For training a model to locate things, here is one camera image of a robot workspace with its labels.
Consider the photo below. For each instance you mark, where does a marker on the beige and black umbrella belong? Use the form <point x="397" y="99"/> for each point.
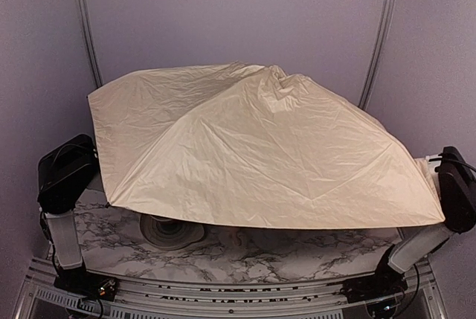
<point x="251" y="146"/>

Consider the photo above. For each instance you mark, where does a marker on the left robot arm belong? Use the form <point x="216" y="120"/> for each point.
<point x="63" y="175"/>

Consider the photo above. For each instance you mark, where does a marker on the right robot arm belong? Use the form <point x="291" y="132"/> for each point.
<point x="456" y="185"/>

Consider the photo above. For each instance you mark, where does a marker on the grey collapsed silicone lid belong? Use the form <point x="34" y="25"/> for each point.
<point x="170" y="234"/>

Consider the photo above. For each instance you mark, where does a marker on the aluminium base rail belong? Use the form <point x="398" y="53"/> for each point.
<point x="417" y="297"/>

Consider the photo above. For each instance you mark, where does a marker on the right aluminium frame post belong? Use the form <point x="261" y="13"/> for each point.
<point x="381" y="37"/>

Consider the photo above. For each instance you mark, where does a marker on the aluminium frame post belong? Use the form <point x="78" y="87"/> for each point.
<point x="381" y="37"/>
<point x="89" y="42"/>

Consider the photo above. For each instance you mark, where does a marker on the left aluminium frame post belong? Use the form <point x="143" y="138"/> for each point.
<point x="89" y="42"/>

